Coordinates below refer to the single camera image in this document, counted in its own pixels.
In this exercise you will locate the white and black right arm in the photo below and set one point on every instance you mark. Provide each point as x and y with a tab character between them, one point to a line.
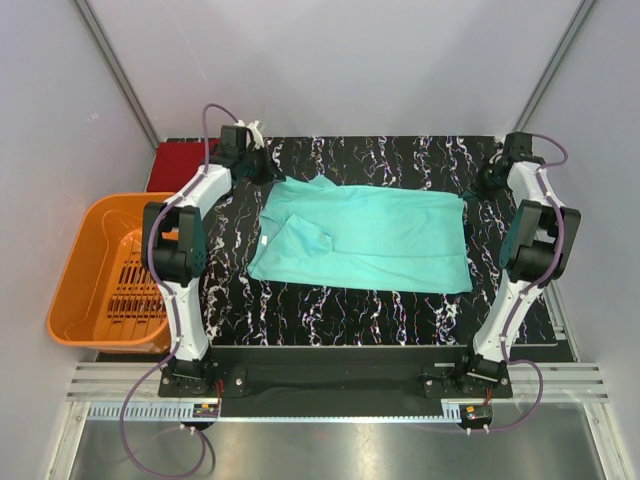
534	252

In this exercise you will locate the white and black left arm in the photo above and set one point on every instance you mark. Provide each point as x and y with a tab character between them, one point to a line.
174	251

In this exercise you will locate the teal t shirt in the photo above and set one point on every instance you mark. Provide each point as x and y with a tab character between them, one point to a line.
362	237

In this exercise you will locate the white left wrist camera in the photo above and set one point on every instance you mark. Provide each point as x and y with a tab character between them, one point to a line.
255	134

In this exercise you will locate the folded red t shirt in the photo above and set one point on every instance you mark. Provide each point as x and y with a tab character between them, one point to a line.
176	162

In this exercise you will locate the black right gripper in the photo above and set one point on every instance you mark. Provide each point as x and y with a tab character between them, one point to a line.
482	183

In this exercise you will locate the orange plastic laundry basket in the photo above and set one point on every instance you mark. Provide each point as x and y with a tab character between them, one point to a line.
106	300

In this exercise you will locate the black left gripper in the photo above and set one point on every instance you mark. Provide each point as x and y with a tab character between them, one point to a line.
267	166

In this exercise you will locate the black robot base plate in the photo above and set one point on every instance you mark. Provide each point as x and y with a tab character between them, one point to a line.
400	379

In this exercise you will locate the grey slotted cable duct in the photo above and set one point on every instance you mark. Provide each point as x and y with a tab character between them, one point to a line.
198	412

